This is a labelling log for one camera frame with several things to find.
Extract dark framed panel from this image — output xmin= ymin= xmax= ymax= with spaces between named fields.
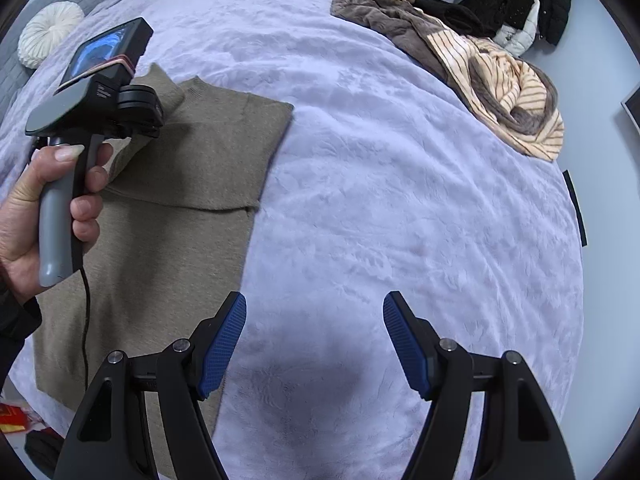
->
xmin=620 ymin=82 xmax=640 ymax=136

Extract black bag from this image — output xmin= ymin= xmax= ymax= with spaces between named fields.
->
xmin=24 ymin=430 xmax=64 ymax=467

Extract white round pillow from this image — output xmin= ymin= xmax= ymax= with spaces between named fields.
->
xmin=17 ymin=1 xmax=86 ymax=69

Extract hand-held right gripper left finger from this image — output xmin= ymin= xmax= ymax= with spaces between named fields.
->
xmin=52 ymin=291 xmax=248 ymax=480

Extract white textured blanket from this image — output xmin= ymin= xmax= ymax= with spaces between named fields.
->
xmin=0 ymin=0 xmax=586 ymax=480

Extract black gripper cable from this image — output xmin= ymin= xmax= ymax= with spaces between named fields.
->
xmin=77 ymin=265 xmax=92 ymax=386

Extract white puffer jacket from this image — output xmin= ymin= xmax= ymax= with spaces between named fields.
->
xmin=492 ymin=0 xmax=543 ymax=58

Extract person's left hand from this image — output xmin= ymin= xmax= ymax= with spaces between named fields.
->
xmin=0 ymin=142 xmax=115 ymax=306

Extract black garment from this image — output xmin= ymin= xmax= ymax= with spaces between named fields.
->
xmin=405 ymin=0 xmax=486 ymax=38

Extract olive knit sweater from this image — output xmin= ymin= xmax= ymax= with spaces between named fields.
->
xmin=32 ymin=62 xmax=295 ymax=441

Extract person's left forearm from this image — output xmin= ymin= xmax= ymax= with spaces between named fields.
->
xmin=0 ymin=277 xmax=43 ymax=393

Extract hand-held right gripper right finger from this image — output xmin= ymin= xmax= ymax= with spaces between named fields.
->
xmin=382 ymin=291 xmax=597 ymax=480

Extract black jacket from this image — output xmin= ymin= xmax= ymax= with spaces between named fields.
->
xmin=457 ymin=0 xmax=576 ymax=47

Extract brown cream striped fleece garment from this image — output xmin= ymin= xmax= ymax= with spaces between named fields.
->
xmin=327 ymin=0 xmax=566 ymax=162

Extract red packets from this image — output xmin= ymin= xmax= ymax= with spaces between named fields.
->
xmin=0 ymin=400 xmax=32 ymax=434

